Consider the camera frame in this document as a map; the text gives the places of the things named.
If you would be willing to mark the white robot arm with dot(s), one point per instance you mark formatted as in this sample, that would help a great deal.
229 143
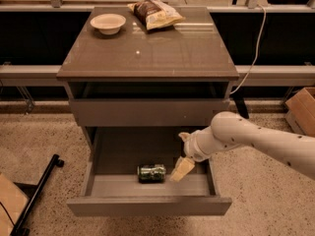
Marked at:
229 130

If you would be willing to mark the metal railing beam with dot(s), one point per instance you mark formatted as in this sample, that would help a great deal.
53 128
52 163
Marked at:
259 76

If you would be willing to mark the green soda can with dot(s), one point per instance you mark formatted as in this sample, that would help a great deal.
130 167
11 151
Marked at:
151 173

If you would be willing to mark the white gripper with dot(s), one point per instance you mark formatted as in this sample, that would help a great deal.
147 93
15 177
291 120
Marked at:
191 147

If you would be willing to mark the cardboard piece lower left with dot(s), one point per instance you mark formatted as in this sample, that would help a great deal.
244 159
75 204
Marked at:
12 203

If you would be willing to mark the closed grey top drawer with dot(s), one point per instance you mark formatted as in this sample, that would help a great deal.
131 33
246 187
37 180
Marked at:
145 112

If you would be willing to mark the open grey middle drawer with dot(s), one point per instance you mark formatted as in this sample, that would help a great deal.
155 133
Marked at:
111 186

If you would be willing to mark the cardboard box right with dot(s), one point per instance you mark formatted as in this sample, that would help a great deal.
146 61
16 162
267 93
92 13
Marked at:
301 112

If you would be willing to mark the brown yellow chip bag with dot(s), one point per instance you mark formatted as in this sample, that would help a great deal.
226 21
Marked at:
154 14

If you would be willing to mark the grey drawer cabinet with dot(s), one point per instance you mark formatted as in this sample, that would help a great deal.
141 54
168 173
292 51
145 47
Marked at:
184 61

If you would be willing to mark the black metal stand leg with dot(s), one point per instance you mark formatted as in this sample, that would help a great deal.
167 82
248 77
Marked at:
34 192

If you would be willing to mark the white paper bowl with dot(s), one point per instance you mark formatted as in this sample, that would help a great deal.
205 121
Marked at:
108 24

